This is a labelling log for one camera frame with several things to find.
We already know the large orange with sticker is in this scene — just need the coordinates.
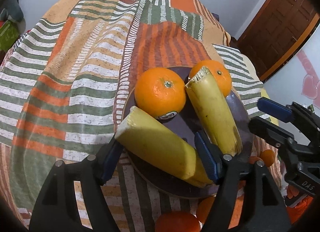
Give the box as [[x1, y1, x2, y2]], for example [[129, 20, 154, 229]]
[[134, 68, 186, 120]]

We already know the small tangerine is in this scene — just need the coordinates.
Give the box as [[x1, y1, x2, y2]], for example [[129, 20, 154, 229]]
[[196, 196, 215, 224], [259, 149, 276, 168]]

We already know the red tomato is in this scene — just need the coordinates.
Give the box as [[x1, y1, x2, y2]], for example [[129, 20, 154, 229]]
[[155, 211, 201, 232]]

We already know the dark purple plate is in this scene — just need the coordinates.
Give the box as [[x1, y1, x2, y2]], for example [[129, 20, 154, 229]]
[[121, 65, 254, 199]]

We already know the brown wooden door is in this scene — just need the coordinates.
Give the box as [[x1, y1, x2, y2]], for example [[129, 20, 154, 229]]
[[237, 0, 319, 81]]

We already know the striped patchwork blanket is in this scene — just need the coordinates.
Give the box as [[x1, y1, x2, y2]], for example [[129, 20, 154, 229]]
[[1, 0, 266, 228]]

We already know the green storage box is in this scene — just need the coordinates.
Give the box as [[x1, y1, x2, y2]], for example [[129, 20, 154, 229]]
[[0, 20, 20, 52]]

